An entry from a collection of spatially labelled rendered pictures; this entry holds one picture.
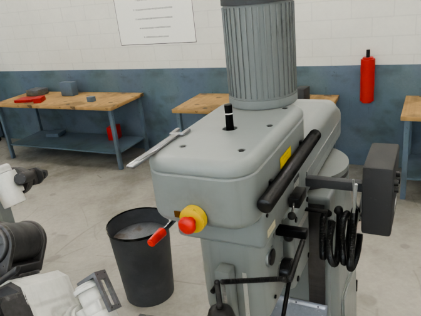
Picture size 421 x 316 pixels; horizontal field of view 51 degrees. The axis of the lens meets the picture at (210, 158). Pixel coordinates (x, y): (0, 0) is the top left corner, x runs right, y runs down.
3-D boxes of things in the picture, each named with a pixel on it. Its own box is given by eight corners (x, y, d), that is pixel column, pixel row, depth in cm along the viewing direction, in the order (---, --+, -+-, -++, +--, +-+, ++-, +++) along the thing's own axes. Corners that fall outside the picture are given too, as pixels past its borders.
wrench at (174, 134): (138, 169, 91) (137, 165, 91) (121, 168, 93) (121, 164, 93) (190, 131, 112) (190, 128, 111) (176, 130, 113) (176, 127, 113)
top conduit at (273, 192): (272, 215, 92) (271, 200, 91) (253, 212, 94) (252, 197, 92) (321, 140, 129) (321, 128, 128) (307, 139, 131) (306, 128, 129)
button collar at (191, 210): (205, 235, 95) (202, 210, 93) (180, 231, 98) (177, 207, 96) (208, 230, 97) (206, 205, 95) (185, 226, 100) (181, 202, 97)
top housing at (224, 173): (252, 237, 93) (247, 167, 87) (147, 220, 104) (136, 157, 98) (308, 154, 131) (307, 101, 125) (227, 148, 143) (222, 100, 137)
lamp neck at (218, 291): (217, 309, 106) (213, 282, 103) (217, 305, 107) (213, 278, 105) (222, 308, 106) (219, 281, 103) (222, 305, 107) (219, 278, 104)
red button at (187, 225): (193, 237, 93) (192, 221, 92) (177, 234, 95) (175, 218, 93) (201, 229, 96) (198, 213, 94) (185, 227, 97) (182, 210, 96)
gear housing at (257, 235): (266, 252, 105) (264, 215, 101) (176, 236, 115) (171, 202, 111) (303, 190, 132) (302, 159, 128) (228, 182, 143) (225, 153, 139)
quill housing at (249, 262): (270, 344, 120) (263, 243, 108) (202, 326, 129) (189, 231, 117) (290, 299, 136) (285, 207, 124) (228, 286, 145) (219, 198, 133)
